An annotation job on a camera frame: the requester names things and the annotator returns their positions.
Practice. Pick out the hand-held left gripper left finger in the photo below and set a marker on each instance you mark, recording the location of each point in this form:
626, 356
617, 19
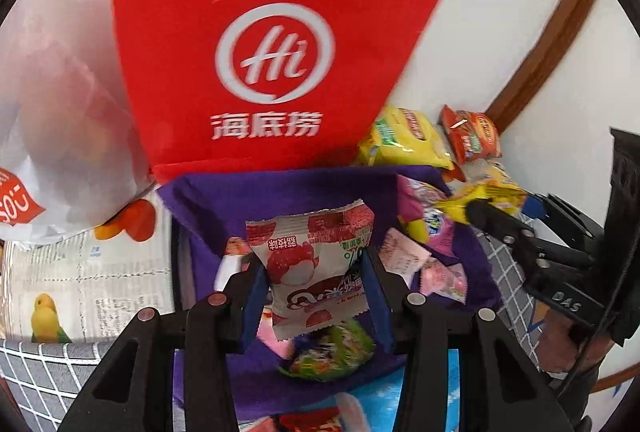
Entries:
252, 307

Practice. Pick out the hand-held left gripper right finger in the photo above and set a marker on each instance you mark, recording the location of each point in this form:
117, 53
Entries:
374, 299

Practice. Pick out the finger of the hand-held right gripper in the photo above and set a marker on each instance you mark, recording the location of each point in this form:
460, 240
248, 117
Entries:
555, 217
500, 224

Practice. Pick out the white red fruit snack packet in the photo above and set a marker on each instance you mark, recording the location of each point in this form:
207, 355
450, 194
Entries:
305, 272

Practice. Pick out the small pink candy packet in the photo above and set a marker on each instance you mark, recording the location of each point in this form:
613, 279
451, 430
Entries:
445, 279

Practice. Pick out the pink snack packet yellow ends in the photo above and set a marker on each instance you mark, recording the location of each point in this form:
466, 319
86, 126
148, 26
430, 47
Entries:
425, 217

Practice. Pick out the purple fabric storage box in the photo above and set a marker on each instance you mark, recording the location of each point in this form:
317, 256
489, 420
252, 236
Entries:
215, 202

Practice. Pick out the person's right hand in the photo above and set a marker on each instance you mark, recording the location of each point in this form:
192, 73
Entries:
565, 342

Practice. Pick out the pink wrapper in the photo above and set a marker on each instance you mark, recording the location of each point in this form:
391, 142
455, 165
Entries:
270, 337

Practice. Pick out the pale pink snack packet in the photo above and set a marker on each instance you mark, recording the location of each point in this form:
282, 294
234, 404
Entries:
402, 257

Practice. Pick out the small red white packet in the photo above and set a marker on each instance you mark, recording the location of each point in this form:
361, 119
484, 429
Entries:
235, 246

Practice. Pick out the green snack packet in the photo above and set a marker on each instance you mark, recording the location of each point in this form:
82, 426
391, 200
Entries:
330, 352

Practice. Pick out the orange chip bag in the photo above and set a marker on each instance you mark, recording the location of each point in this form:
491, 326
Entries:
475, 134

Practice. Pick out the light blue box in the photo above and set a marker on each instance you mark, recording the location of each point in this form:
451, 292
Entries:
370, 407

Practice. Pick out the yellow chip bag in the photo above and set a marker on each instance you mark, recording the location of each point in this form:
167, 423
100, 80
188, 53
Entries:
400, 141

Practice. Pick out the printed newspaper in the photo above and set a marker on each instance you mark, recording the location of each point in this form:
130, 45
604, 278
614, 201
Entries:
100, 272

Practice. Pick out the grey checked bed sheet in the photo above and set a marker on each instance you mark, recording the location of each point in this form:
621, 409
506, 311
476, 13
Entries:
40, 377

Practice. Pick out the white plastic bag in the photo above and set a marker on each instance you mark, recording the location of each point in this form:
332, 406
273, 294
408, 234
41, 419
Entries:
60, 111

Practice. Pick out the brown wooden door frame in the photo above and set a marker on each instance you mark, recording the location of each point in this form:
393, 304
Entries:
550, 46

